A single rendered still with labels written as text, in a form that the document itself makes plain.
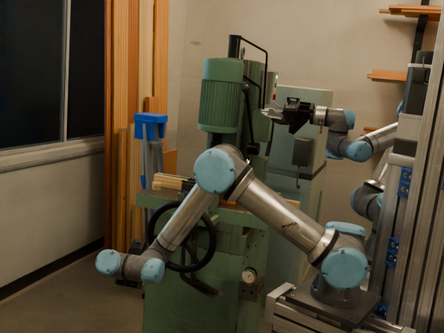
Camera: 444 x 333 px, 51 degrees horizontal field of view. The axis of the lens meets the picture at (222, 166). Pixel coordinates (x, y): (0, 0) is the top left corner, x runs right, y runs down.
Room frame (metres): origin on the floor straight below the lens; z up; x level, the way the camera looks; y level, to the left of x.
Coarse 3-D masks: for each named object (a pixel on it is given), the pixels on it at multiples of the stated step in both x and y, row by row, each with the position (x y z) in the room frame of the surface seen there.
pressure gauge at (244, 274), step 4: (244, 268) 1.78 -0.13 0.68; (248, 268) 1.76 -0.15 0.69; (252, 268) 1.76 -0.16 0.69; (244, 272) 1.76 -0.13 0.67; (248, 272) 1.75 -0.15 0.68; (252, 272) 1.75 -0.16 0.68; (256, 272) 1.76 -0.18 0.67; (244, 276) 1.76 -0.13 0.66; (252, 276) 1.75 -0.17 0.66; (256, 276) 1.75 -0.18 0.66; (244, 280) 1.76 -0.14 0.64; (248, 280) 1.75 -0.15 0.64; (252, 280) 1.75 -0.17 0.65; (248, 284) 1.77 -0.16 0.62
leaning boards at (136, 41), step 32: (128, 0) 3.43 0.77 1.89; (160, 0) 3.88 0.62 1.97; (128, 32) 3.49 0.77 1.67; (160, 32) 3.89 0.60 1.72; (128, 64) 3.49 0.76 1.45; (160, 64) 3.89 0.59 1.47; (128, 96) 3.49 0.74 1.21; (160, 96) 3.89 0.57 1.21; (128, 128) 3.23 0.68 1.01; (128, 160) 3.22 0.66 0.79; (128, 192) 3.22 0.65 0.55; (128, 224) 3.21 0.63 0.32
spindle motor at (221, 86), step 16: (208, 64) 1.98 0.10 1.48; (224, 64) 1.96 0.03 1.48; (240, 64) 1.99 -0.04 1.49; (208, 80) 1.98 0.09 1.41; (224, 80) 1.96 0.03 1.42; (240, 80) 2.01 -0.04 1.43; (208, 96) 1.98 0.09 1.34; (224, 96) 1.96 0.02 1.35; (208, 112) 1.97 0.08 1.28; (224, 112) 1.96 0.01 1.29; (208, 128) 1.96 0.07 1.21; (224, 128) 1.96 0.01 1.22
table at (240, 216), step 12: (144, 192) 1.98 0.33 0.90; (156, 192) 2.00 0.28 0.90; (168, 192) 2.02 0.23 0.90; (144, 204) 1.95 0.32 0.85; (156, 204) 1.94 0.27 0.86; (228, 204) 1.92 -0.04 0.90; (216, 216) 1.84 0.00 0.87; (228, 216) 1.85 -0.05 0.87; (240, 216) 1.83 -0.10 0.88; (252, 216) 1.82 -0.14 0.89; (264, 228) 1.80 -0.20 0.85
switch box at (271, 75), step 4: (264, 72) 2.27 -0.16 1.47; (268, 72) 2.26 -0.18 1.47; (272, 72) 2.26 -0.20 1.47; (276, 72) 2.31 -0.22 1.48; (268, 76) 2.26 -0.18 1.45; (272, 76) 2.26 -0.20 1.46; (268, 80) 2.26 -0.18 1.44; (272, 80) 2.26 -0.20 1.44; (276, 80) 2.32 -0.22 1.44; (268, 84) 2.26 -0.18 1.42; (272, 84) 2.26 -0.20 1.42; (268, 88) 2.26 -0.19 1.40; (272, 88) 2.26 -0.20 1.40; (268, 92) 2.26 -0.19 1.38; (272, 92) 2.26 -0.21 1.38; (268, 96) 2.26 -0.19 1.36; (272, 96) 2.27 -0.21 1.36; (268, 100) 2.26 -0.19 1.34; (272, 100) 2.28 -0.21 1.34; (268, 104) 2.26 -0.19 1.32
